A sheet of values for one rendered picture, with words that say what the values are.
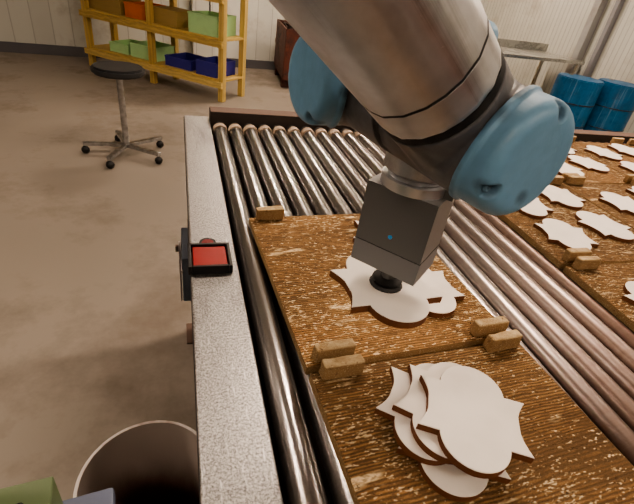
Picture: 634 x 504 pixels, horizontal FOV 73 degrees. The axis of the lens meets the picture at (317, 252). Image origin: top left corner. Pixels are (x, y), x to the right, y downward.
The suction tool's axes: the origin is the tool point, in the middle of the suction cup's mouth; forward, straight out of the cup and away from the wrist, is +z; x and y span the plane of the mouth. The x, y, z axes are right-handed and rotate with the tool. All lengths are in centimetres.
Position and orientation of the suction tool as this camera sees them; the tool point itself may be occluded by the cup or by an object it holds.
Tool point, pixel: (383, 290)
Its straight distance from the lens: 56.7
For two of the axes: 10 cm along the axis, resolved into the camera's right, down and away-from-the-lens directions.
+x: -5.6, 3.9, -7.3
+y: -8.2, -4.0, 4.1
